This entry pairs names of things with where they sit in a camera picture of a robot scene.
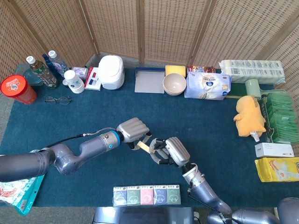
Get wicker folding screen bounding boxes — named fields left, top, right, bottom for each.
left=0, top=0, right=299, bottom=150

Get clear water bottle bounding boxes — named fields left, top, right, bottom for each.
left=48, top=50, right=70, bottom=78

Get white cardboard box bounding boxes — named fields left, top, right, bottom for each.
left=254, top=142, right=295, bottom=158

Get brown snack packet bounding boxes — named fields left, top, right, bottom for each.
left=186, top=65, right=216, bottom=74

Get yellow sticky note pad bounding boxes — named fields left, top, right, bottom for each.
left=136, top=140, right=157, bottom=154

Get green scouring sponge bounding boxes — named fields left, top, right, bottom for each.
left=225, top=83, right=248, bottom=100

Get red and white box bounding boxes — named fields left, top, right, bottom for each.
left=84, top=66, right=102, bottom=91

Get pink tissue packet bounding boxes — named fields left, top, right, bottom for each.
left=140, top=185, right=155, bottom=206

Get green tea bag box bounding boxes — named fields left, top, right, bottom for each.
left=260, top=90, right=295, bottom=144

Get green tea bottle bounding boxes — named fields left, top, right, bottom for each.
left=26, top=56, right=59, bottom=90

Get small purple tin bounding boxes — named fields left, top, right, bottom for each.
left=71, top=66, right=89, bottom=80

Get light blue tissue bag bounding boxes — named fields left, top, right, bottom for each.
left=184, top=71, right=232, bottom=101

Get white rice cooker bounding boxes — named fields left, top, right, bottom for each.
left=97, top=55, right=125, bottom=90

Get thin-framed eyeglasses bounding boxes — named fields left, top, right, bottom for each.
left=44, top=95, right=72, bottom=105

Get dark blue bottle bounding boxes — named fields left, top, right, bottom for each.
left=42, top=54, right=61, bottom=80

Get teal-edged snack bag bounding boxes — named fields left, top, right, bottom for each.
left=0, top=175, right=45, bottom=217

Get white green paper towel pack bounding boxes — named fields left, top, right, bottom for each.
left=218, top=59, right=286, bottom=85

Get yellow sponge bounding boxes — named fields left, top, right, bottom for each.
left=164, top=65, right=186, bottom=78

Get yellow plush toy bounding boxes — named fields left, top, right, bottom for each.
left=233, top=95, right=267, bottom=142

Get blue tissue packet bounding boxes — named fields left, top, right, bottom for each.
left=153, top=185, right=168, bottom=205
left=113, top=186, right=128, bottom=207

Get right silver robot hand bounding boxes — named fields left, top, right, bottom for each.
left=149, top=137, right=191, bottom=168

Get clear teal plastic container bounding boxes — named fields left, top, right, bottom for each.
left=15, top=64, right=45, bottom=87

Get light green mug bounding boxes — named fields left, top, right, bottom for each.
left=244, top=78, right=262, bottom=100

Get dark robot base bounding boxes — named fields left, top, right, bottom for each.
left=93, top=206, right=196, bottom=224

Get grey cardboard box lid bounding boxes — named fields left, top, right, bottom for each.
left=135, top=67, right=165, bottom=94

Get dark teal table carpet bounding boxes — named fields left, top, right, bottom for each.
left=0, top=66, right=299, bottom=208

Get green tissue packet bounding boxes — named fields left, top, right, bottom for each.
left=127, top=185, right=142, bottom=206
left=166, top=184, right=182, bottom=205

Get beige bowl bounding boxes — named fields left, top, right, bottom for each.
left=163, top=86, right=186, bottom=96
left=163, top=73, right=187, bottom=93

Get red canister orange lid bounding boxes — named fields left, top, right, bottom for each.
left=0, top=74, right=38, bottom=105

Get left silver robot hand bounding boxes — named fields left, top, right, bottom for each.
left=116, top=117, right=152, bottom=151

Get stack of paper cups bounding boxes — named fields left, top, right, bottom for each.
left=67, top=79, right=85, bottom=94

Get yellow wipes pack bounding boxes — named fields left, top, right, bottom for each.
left=254, top=157, right=299, bottom=182

